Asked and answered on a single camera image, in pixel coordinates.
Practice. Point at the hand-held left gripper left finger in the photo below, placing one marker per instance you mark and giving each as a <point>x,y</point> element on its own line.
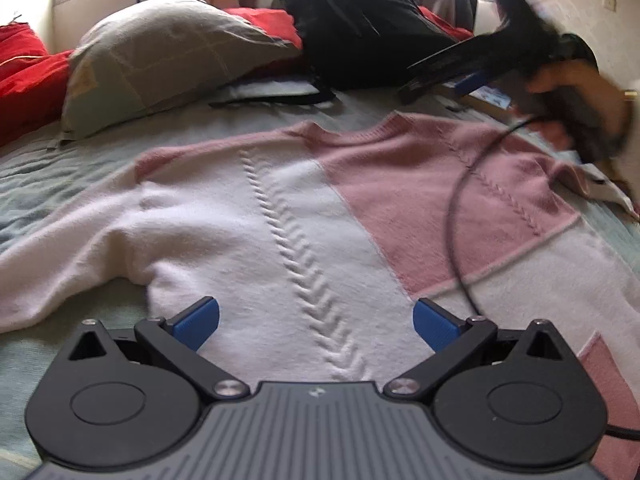
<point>200,321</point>

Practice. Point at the pink and white sweater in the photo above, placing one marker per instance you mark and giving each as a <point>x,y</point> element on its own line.
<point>250,220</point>

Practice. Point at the wall outlet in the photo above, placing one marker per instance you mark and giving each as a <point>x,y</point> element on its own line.
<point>610,2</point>

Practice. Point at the red quilt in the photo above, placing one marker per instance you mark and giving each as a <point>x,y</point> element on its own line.
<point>265,22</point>

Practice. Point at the grey pillow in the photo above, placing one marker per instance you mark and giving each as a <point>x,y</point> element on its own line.
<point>160,55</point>

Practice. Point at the white cloth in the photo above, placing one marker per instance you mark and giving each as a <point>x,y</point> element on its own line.
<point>270,91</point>

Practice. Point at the person's right hand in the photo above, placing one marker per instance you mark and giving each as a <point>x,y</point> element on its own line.
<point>595,82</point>

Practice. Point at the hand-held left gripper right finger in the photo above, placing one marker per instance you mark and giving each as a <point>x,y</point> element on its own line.
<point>435,325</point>

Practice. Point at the book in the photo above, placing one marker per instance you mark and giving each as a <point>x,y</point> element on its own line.
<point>492,99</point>

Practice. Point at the dark hanging jacket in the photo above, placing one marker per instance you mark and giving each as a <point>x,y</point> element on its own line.
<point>466,0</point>

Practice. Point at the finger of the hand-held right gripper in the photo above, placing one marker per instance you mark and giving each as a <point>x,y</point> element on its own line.
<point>460,57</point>
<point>440,85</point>

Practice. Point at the red pillow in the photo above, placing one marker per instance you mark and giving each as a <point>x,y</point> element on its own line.
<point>25,80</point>

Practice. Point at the black backpack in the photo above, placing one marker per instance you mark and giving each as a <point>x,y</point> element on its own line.
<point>360,25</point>

